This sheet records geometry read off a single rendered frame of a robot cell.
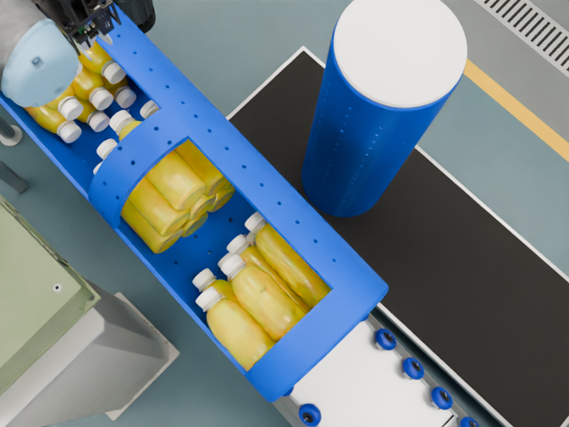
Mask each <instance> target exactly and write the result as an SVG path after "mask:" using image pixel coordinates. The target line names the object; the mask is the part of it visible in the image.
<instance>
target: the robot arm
mask: <svg viewBox="0 0 569 427"><path fill-rule="evenodd" d="M109 6H111V7H112V9H113V12H112V11H111V10H110V7H109ZM112 19H114V20H115V21H116V22H117V23H118V24H119V25H122V24H121V21H120V19H119V15H118V13H117V10H116V8H115V6H114V3H113V1H112V0H0V91H2V92H3V94H4V95H5V97H7V98H11V99H12V100H13V101H14V102H15V103H16V104H18V105H19V106H21V107H25V108H27V107H29V106H31V107H33V108H36V107H40V106H42V105H45V104H47V103H49V102H51V101H53V100H54V99H56V98H57V97H59V96H60V95H61V94H62V93H63V92H64V91H65V90H66V89H67V88H68V87H69V86H70V84H71V83H72V81H73V80H74V78H75V75H76V70H77V69H78V64H79V60H78V56H77V54H78V55H79V56H80V55H81V54H80V51H81V52H82V53H83V54H84V55H85V56H86V57H87V58H88V59H89V60H91V61H92V59H91V57H90V55H89V54H88V53H87V52H86V50H88V49H90V47H93V44H94V42H95V40H96V37H97V36H98V37H100V38H101V39H102V40H104V41H105V42H106V43H107V44H109V45H110V46H112V45H113V42H112V39H111V38H110V36H109V35H108V33H109V32H110V31H112V30H113V29H114V26H113V22H112ZM79 50H80V51H79Z"/></svg>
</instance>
